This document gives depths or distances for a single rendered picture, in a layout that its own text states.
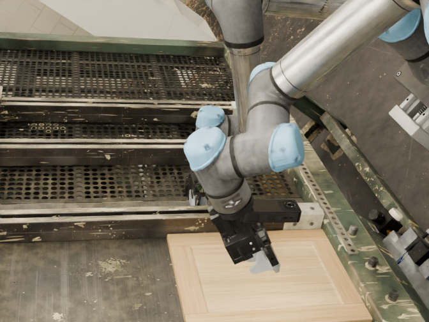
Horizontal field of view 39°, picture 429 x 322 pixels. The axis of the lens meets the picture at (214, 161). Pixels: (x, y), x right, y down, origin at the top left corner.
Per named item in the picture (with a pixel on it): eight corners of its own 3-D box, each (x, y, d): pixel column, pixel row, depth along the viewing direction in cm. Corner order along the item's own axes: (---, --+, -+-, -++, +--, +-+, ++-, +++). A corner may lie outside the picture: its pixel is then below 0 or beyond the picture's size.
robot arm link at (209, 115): (230, 117, 164) (200, 117, 162) (225, 151, 169) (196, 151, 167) (224, 103, 170) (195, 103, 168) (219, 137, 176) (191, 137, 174)
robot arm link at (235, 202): (239, 163, 110) (249, 189, 103) (247, 181, 113) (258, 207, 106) (202, 181, 111) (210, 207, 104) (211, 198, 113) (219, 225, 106)
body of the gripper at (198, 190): (190, 200, 175) (195, 166, 169) (186, 184, 182) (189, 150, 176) (216, 200, 177) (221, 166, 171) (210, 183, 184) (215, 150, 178)
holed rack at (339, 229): (359, 254, 172) (359, 253, 172) (349, 255, 171) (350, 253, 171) (230, 41, 307) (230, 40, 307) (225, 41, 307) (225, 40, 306)
